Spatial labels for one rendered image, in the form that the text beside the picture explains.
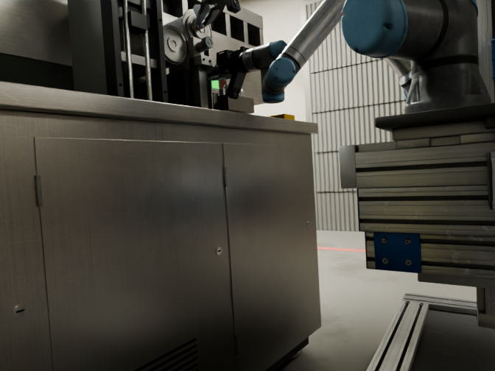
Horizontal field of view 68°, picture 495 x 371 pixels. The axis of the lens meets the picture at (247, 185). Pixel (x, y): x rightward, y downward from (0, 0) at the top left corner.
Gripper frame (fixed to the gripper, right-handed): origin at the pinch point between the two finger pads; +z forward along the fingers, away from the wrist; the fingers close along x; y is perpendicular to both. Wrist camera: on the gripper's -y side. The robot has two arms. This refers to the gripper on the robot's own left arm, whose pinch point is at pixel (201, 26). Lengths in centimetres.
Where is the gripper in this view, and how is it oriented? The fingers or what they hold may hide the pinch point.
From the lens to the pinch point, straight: 141.8
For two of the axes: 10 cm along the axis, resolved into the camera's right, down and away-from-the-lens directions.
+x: -6.2, 0.7, -7.8
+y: -5.5, -7.5, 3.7
